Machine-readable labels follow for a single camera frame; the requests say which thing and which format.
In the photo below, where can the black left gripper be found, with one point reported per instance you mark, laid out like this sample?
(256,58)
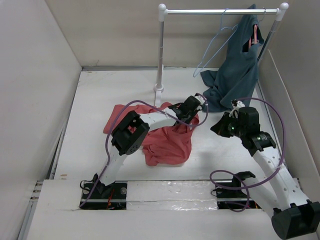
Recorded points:
(193,114)

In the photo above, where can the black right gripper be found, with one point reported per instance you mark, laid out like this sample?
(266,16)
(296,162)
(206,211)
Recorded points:
(219,127)

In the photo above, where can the red t shirt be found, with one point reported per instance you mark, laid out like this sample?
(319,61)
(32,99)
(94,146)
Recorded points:
(170,145)

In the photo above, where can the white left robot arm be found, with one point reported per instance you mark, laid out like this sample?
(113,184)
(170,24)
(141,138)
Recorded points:
(127,134)

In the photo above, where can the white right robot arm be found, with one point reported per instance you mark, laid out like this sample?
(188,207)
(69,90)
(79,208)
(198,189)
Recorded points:
(291,211)

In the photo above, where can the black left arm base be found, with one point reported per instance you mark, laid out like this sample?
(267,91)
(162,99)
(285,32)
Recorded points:
(111,197)

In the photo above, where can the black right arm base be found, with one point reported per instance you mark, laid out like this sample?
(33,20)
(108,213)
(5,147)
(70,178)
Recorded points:
(234,200)

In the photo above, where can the teal t shirt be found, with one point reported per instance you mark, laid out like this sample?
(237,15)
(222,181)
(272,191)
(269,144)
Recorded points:
(237,76)

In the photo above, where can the pink hanger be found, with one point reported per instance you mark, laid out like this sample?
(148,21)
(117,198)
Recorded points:
(253,40)

